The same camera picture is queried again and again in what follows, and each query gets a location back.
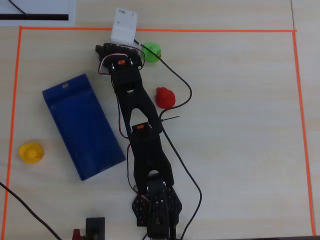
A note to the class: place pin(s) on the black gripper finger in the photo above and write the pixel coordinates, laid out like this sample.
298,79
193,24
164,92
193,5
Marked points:
100,50

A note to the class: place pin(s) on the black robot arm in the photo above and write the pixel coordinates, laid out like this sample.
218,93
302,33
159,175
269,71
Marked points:
145,150

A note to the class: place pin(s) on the green rubber duck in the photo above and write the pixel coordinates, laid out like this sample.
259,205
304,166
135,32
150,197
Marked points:
151,53

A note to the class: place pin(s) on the red rubber duck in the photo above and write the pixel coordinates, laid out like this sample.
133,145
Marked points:
165,97

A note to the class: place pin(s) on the blue plastic box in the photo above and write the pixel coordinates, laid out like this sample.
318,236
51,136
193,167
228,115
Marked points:
82,127

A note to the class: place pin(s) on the yellow rubber duck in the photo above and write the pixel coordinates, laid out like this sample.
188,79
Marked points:
30,153

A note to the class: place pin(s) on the orange tape strip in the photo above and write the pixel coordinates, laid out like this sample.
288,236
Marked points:
302,125
200,30
12,112

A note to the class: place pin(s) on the black and red table clamp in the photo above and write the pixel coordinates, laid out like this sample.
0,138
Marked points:
95,228

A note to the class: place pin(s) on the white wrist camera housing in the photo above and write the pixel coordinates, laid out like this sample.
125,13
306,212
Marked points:
124,27

